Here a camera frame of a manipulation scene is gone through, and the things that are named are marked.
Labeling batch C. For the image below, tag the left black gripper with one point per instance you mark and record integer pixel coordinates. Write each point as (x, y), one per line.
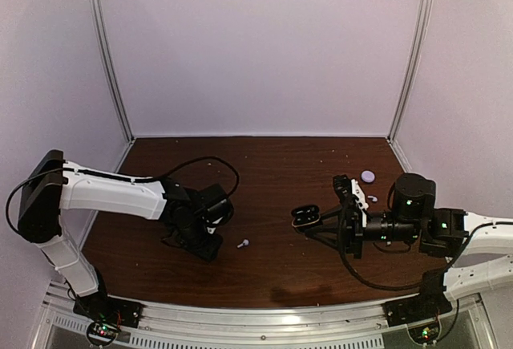
(208, 253)

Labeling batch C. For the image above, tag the right small circuit board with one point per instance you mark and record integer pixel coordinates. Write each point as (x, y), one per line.
(424, 334)

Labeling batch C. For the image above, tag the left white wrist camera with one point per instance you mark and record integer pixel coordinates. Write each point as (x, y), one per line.
(217, 215)

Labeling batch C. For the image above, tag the front aluminium rail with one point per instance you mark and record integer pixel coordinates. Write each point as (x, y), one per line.
(161, 325)

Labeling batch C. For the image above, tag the left small circuit board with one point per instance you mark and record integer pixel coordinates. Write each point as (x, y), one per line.
(101, 334)

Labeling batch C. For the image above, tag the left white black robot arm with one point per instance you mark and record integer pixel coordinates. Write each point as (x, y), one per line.
(33, 211)

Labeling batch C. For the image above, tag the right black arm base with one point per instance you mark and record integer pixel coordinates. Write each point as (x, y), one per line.
(429, 303)

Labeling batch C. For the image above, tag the black glossy charging case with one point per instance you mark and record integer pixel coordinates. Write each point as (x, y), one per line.
(305, 216)

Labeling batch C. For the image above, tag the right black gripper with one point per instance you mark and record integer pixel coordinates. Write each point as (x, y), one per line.
(353, 233)

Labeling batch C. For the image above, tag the right aluminium frame post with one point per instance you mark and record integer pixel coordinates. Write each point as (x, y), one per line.
(421, 27)

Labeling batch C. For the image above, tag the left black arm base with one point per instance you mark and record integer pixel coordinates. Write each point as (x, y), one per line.
(100, 307)

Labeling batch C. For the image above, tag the lavender charging case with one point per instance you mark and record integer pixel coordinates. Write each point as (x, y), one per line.
(368, 176)

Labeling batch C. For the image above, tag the left aluminium frame post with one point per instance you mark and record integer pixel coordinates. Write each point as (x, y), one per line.
(109, 69)

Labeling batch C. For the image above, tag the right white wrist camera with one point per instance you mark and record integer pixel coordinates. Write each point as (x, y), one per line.
(347, 188)

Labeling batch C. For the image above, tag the small circuit board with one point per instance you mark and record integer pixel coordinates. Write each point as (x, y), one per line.
(424, 334)
(101, 334)

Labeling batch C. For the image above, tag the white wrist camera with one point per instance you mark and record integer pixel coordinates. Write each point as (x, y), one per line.
(347, 188)
(217, 215)

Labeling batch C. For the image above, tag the aluminium frame post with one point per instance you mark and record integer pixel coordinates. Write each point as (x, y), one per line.
(109, 69)
(421, 27)

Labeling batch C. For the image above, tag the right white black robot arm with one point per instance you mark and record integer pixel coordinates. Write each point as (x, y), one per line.
(478, 249)

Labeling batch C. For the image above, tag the lavender earbud at centre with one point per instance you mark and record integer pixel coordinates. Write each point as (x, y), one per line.
(243, 244)

